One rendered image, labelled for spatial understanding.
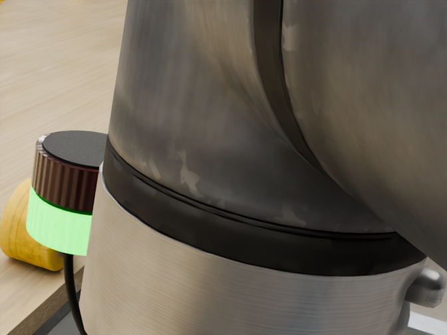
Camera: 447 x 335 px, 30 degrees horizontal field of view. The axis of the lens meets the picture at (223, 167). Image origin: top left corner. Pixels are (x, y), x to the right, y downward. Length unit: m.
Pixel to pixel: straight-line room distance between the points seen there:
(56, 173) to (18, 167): 0.64
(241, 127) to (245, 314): 0.04
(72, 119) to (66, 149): 0.82
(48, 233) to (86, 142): 0.05
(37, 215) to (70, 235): 0.02
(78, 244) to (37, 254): 0.36
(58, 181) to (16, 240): 0.38
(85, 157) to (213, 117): 0.26
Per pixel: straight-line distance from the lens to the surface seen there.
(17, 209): 0.80
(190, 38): 0.17
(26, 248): 0.80
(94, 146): 0.45
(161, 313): 0.20
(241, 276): 0.18
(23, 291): 0.79
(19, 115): 1.25
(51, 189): 0.43
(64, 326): 0.96
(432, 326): 0.76
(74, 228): 0.43
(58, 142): 0.45
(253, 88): 0.15
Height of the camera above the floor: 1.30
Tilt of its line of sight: 20 degrees down
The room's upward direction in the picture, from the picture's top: 12 degrees clockwise
